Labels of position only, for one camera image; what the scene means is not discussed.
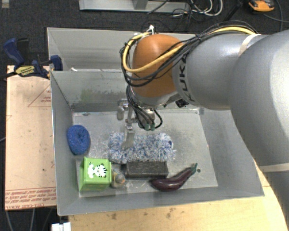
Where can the brown cardboard board red print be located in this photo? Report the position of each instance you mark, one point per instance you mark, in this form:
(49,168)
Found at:
(29,133)

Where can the dark green flat block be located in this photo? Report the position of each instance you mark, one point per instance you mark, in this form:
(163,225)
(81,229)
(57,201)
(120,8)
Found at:
(147,170)

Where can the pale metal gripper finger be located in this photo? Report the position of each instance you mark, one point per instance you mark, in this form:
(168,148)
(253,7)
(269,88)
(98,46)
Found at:
(128,138)
(120,113)

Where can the green box with tiger print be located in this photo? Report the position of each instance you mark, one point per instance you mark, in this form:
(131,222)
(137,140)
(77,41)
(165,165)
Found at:
(95,174)

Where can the blue and white fluffy cloth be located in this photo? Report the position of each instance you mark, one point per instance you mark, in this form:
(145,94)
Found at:
(149,147)

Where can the small grey round object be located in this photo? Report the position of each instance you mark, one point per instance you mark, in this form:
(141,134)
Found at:
(118,179)

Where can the grey metal bin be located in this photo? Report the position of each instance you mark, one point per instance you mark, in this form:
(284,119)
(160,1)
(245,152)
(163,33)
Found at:
(91,52)

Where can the blue round scouring sponge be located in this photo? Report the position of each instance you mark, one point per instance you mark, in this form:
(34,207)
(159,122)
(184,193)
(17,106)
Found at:
(78,139)

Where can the black cylinder on white bracket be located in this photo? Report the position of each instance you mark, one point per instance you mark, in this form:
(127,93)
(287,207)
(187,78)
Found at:
(181,103)

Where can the purple toy eggplant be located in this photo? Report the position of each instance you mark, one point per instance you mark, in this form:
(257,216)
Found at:
(169,183)

